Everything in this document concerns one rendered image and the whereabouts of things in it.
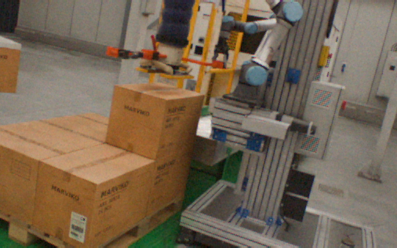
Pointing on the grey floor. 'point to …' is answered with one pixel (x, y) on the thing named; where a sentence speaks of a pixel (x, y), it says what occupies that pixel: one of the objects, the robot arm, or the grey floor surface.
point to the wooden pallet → (17, 231)
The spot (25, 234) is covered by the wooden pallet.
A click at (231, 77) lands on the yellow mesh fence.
